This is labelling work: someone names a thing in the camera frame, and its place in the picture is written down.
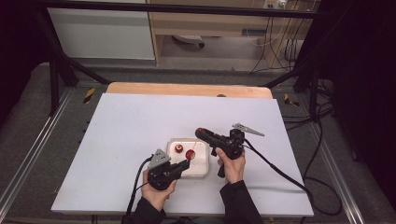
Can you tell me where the aluminium floor rail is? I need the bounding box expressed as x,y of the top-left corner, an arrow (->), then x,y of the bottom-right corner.
0,88 -> 75,214
307,122 -> 366,224

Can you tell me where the black metal stand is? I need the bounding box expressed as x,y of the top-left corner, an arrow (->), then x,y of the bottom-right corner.
32,6 -> 112,117
263,59 -> 323,123

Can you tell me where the black floor cable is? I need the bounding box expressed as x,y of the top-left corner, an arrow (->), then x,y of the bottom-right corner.
282,105 -> 334,132

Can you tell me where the light wooden table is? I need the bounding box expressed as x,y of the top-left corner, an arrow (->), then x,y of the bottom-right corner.
105,81 -> 275,100

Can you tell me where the dark curtain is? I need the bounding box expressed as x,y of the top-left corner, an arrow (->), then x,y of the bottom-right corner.
317,0 -> 396,204
0,0 -> 50,125

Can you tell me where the thin wooden skewer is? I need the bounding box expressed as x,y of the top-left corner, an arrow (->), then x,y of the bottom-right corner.
186,140 -> 198,162

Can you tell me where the yellow black tape marker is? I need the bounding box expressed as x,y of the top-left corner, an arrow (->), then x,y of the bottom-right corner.
82,87 -> 97,105
283,92 -> 301,108

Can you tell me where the black frame crossbar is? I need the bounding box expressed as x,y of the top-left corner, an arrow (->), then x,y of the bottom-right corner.
38,0 -> 332,19

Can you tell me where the square metal tray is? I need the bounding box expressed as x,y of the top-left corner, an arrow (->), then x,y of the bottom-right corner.
165,137 -> 210,179

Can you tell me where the white wall socket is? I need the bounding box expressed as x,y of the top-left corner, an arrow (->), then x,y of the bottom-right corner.
262,0 -> 288,10

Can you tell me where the black hanging cable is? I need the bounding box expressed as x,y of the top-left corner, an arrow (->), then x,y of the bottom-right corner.
249,17 -> 276,75

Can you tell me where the black cable bundle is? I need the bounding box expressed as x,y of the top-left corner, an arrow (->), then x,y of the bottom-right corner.
283,18 -> 308,71

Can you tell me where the person's right hand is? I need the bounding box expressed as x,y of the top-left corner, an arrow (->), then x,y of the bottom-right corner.
215,147 -> 248,186

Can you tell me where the white cabinet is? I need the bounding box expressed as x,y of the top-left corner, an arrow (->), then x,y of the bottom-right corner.
46,7 -> 156,61

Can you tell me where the white power strip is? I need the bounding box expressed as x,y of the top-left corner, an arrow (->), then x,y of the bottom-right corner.
172,34 -> 206,49

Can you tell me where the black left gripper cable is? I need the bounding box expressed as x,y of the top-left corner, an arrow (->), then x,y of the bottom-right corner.
123,156 -> 154,219

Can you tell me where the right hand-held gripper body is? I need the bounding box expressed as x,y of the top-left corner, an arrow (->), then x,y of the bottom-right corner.
210,122 -> 266,179

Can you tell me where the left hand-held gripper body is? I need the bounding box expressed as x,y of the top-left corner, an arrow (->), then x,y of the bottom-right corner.
147,148 -> 180,191

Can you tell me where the person's left hand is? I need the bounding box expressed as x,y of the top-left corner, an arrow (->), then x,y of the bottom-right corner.
141,169 -> 178,213

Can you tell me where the white table board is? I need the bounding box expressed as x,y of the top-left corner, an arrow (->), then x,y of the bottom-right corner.
50,92 -> 315,218

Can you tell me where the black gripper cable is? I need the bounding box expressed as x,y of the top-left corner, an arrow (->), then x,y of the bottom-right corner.
242,118 -> 344,217
123,156 -> 154,219

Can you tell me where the light wooden desk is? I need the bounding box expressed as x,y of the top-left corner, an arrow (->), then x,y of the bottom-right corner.
146,0 -> 322,68

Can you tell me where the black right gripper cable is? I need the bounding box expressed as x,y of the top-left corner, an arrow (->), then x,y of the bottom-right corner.
242,118 -> 344,217

